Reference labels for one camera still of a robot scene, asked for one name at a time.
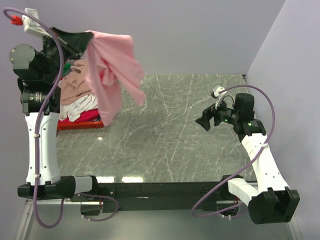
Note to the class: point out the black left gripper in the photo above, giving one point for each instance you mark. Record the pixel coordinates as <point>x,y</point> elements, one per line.
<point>77,41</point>

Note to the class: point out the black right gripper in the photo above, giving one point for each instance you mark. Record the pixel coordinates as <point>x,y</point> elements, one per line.
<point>208,114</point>

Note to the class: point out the pink t shirt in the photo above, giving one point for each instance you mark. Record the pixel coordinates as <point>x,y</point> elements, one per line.
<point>111,67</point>

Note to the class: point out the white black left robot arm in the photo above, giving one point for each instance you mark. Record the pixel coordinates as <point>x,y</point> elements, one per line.
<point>39,73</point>

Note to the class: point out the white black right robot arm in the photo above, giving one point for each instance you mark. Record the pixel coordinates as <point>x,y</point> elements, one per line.
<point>272,201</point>

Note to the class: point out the green garment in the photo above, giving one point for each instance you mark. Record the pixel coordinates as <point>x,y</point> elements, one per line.
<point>66,68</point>

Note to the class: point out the beige t shirt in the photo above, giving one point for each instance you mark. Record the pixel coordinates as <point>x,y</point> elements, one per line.
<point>74,86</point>

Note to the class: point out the white t shirt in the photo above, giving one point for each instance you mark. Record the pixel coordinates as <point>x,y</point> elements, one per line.
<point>74,110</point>

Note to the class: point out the magenta t shirt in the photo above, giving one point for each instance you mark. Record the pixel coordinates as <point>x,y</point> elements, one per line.
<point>86,116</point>

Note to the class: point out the red plastic basket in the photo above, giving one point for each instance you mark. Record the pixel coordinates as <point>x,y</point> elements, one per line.
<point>63,125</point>

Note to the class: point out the black base beam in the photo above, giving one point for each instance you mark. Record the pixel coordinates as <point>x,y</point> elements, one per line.
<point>144,196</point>

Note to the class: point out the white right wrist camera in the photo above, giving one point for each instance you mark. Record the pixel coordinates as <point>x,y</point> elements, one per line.
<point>218,94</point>

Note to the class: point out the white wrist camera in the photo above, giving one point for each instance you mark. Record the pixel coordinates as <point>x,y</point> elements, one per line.
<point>218,94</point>
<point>30,26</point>

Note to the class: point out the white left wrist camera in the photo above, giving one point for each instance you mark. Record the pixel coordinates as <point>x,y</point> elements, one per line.
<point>30,26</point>

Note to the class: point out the aluminium frame rail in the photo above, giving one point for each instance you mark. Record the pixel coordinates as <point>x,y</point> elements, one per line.
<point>27,216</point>

